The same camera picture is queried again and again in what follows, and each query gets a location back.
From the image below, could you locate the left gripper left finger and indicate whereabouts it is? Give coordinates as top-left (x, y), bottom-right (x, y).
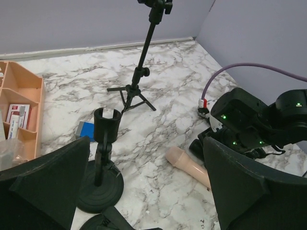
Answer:
top-left (0, 137), bottom-right (90, 230)

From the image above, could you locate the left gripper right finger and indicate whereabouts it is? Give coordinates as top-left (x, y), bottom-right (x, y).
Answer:
top-left (203, 138), bottom-right (307, 230)

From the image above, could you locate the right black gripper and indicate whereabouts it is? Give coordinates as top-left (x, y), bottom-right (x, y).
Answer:
top-left (210, 88), bottom-right (273, 158)

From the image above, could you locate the black microphone white ring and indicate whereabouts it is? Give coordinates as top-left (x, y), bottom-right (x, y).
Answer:
top-left (189, 133), bottom-right (212, 160)

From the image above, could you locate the black tripod mic stand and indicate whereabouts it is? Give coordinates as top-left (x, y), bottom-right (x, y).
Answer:
top-left (107, 0), bottom-right (173, 114)

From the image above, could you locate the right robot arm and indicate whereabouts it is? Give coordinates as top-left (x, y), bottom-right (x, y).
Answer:
top-left (208, 88), bottom-right (307, 159)

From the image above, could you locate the back round-base mic stand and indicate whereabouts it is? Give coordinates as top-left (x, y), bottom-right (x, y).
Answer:
top-left (77, 108), bottom-right (124, 214)

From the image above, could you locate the round-base mic stand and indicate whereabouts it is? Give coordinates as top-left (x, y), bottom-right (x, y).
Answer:
top-left (77, 108), bottom-right (124, 214)
top-left (80, 207), bottom-right (134, 230)

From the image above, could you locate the middle round-base mic stand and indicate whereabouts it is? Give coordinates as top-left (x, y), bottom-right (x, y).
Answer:
top-left (80, 207), bottom-right (134, 230)

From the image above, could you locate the clear plastic bag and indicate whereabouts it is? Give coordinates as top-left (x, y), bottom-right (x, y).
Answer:
top-left (0, 138), bottom-right (28, 171)

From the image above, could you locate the blue small box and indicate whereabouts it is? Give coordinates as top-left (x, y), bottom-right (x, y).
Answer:
top-left (75, 121), bottom-right (95, 142)

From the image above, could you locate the beige microphone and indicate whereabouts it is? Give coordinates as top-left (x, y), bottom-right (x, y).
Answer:
top-left (165, 147), bottom-right (211, 190)

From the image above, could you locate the red white staple box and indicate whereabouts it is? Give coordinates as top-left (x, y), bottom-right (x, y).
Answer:
top-left (6, 104), bottom-right (32, 129)

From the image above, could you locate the orange plastic file organizer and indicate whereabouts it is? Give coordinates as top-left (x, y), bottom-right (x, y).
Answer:
top-left (0, 61), bottom-right (45, 160)

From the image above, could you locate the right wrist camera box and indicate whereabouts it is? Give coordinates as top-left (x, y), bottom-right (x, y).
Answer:
top-left (197, 99), bottom-right (223, 132)

